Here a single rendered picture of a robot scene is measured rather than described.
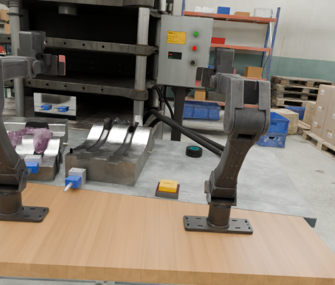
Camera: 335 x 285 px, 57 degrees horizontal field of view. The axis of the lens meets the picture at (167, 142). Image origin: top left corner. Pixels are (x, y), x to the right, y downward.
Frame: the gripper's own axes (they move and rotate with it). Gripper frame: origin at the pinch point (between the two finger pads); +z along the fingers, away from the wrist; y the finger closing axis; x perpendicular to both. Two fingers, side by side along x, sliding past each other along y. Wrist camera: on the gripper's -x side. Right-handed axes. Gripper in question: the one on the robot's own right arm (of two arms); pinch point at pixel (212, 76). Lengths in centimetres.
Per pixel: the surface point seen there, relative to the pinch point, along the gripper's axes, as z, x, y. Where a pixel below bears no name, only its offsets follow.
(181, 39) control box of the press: 70, -15, 8
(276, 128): 318, 87, -161
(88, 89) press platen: 72, 18, 61
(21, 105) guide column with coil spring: 74, 31, 103
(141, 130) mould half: 16.0, 26.9, 26.0
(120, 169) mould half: -13.9, 34.5, 31.4
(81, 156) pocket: -7, 33, 47
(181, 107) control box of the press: 75, 25, 4
